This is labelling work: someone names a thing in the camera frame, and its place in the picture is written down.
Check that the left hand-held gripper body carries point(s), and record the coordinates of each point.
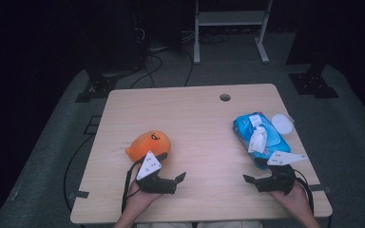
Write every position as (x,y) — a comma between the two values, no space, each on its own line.
(149,166)

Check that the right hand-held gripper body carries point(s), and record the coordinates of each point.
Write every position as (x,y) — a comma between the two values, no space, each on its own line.
(278,180)

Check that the orange plush toy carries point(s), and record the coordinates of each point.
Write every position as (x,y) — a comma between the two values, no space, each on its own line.
(145,144)

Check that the white wet wipe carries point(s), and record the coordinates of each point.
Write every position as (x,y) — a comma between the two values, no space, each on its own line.
(257,141)

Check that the blue wet wipes pack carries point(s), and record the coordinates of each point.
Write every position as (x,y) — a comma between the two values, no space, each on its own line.
(277,142)

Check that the person's right hand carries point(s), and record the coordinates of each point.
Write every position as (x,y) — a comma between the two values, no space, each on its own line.
(294,199)

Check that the person's left hand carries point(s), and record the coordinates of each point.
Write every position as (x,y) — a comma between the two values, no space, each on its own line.
(141,198)

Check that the grey tape strip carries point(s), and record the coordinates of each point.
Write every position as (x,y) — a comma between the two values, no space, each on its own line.
(81,194)
(317,187)

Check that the white oval lid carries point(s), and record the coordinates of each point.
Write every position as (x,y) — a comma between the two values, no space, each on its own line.
(282,124)

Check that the black tape floor marking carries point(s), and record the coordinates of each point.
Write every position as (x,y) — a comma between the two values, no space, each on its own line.
(92,125)

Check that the black stand base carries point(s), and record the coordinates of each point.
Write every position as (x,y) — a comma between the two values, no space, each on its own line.
(99,85)
(312,84)

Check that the white metal stand frame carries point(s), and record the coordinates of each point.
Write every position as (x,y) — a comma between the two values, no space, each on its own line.
(231,18)

